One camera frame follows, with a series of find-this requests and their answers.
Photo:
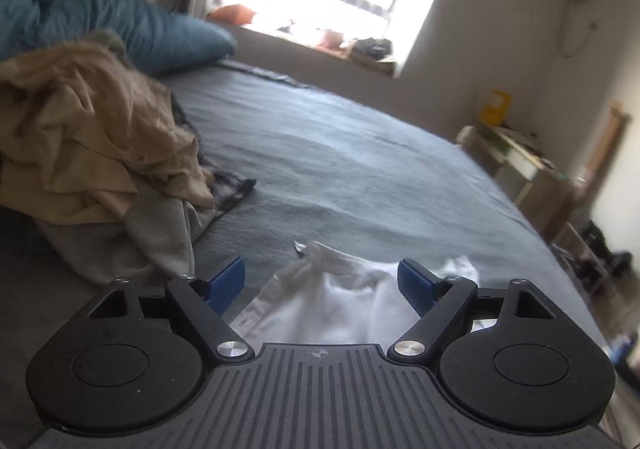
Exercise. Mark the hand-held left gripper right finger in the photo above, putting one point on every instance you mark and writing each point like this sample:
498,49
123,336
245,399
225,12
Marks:
415,286

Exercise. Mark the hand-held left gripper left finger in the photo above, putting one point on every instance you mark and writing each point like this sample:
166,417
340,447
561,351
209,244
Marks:
227,281

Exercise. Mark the white shirt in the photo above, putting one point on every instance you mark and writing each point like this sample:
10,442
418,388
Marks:
340,299

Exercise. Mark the dark plaid garment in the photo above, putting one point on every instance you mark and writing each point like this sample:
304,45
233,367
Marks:
227,189

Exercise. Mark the grey bed blanket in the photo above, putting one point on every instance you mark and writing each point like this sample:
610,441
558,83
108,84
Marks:
350,154

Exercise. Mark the cream bedpost finial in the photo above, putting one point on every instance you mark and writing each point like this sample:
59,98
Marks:
466,135

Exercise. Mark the light wooden desk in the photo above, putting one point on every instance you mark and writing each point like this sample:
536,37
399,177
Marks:
520,164

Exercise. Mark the yellow box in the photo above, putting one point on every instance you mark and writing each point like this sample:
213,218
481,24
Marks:
495,109

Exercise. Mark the beige crumpled garment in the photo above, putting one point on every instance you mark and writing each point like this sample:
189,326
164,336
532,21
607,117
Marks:
85,129

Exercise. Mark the dark bundle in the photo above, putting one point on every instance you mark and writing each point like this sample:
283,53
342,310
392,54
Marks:
372,48

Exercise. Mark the wooden board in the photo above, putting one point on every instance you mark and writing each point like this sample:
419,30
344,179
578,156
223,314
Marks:
612,139

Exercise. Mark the blue duvet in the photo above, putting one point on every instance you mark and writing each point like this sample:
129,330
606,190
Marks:
150,34

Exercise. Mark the pink pot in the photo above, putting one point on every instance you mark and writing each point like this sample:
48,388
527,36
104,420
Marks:
331,39

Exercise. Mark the orange item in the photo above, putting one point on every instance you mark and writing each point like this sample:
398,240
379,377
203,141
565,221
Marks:
235,14

